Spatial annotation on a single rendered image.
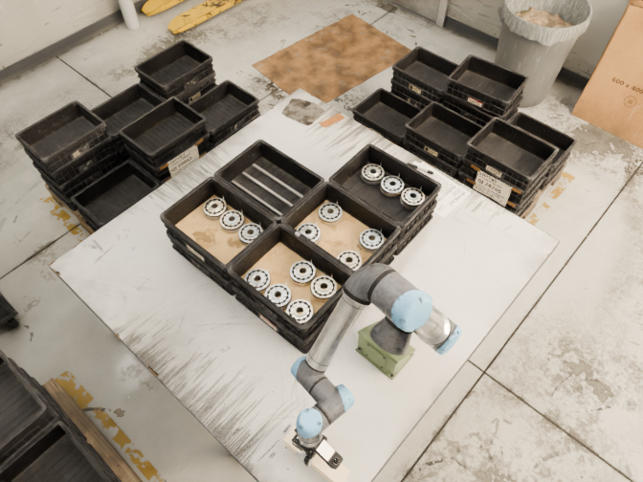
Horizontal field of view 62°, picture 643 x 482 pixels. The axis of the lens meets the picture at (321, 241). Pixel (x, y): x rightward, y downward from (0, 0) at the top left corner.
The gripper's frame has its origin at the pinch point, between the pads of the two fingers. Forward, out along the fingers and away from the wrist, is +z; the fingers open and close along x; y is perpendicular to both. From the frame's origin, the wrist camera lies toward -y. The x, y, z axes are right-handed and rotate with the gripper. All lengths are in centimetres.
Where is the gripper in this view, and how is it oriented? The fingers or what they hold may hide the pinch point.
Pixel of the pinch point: (316, 456)
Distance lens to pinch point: 195.7
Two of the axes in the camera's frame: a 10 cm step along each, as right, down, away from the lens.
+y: -7.9, -5.0, 3.6
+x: -6.2, 6.4, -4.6
